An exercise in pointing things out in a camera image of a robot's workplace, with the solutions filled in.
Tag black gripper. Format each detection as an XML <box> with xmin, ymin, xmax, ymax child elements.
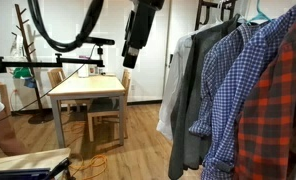
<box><xmin>122</xmin><ymin>0</ymin><xmax>166</xmax><ymax>70</ymax></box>

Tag black metal garment rack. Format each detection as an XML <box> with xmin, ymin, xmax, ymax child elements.
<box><xmin>193</xmin><ymin>0</ymin><xmax>238</xmax><ymax>32</ymax></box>

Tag small white container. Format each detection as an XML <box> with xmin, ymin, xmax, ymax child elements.
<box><xmin>88</xmin><ymin>64</ymin><xmax>100</xmax><ymax>76</ymax></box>

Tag white hanging bag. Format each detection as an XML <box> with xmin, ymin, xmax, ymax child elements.
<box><xmin>9</xmin><ymin>33</ymin><xmax>25</xmax><ymax>58</ymax></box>

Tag light wooden board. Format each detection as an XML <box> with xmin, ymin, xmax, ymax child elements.
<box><xmin>0</xmin><ymin>147</ymin><xmax>72</xmax><ymax>172</ymax></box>

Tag brown wooden coat stand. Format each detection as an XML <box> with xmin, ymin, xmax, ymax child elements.
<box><xmin>10</xmin><ymin>3</ymin><xmax>54</xmax><ymax>125</ymax></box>

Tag black stereo camera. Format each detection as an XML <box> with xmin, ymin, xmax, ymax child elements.
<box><xmin>84</xmin><ymin>36</ymin><xmax>116</xmax><ymax>47</ymax></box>

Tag thin black cable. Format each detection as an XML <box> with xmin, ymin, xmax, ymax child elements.
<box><xmin>7</xmin><ymin>43</ymin><xmax>99</xmax><ymax>116</ymax></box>

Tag dark grey jacket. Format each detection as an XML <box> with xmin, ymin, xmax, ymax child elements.
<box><xmin>167</xmin><ymin>13</ymin><xmax>242</xmax><ymax>180</ymax></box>

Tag white paper towel roll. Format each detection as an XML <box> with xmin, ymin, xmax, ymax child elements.
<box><xmin>77</xmin><ymin>64</ymin><xmax>90</xmax><ymax>79</ymax></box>

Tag orange extension cable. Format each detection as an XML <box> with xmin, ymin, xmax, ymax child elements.
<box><xmin>66</xmin><ymin>121</ymin><xmax>109</xmax><ymax>178</ymax></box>

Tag light wooden table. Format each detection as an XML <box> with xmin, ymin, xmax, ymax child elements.
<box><xmin>47</xmin><ymin>73</ymin><xmax>127</xmax><ymax>149</ymax></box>

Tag white shirt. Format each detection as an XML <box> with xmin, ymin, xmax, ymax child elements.
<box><xmin>156</xmin><ymin>33</ymin><xmax>197</xmax><ymax>143</ymax></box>

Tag red black plaid shirt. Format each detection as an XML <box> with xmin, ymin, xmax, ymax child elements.
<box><xmin>232</xmin><ymin>9</ymin><xmax>296</xmax><ymax>180</ymax></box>

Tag teal plastic hanger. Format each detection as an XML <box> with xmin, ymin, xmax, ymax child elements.
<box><xmin>246</xmin><ymin>0</ymin><xmax>273</xmax><ymax>26</ymax></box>

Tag blue large-check shirt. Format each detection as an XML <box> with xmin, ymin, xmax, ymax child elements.
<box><xmin>201</xmin><ymin>3</ymin><xmax>296</xmax><ymax>180</ymax></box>

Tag blue fine-check shirt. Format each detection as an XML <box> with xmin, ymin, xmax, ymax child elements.
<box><xmin>188</xmin><ymin>22</ymin><xmax>267</xmax><ymax>161</ymax></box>

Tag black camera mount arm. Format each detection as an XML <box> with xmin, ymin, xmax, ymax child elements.
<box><xmin>0</xmin><ymin>45</ymin><xmax>106</xmax><ymax>75</ymax></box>

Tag blue cloth item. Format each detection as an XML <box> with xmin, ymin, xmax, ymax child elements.
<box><xmin>23</xmin><ymin>77</ymin><xmax>38</xmax><ymax>89</ymax></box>

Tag white plastic hanger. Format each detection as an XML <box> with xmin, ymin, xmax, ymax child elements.
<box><xmin>214</xmin><ymin>0</ymin><xmax>226</xmax><ymax>25</ymax></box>

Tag green bag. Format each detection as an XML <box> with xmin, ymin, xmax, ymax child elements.
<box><xmin>12</xmin><ymin>67</ymin><xmax>33</xmax><ymax>80</ymax></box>

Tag seated person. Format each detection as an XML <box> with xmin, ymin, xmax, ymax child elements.
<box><xmin>0</xmin><ymin>79</ymin><xmax>26</xmax><ymax>157</ymax></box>

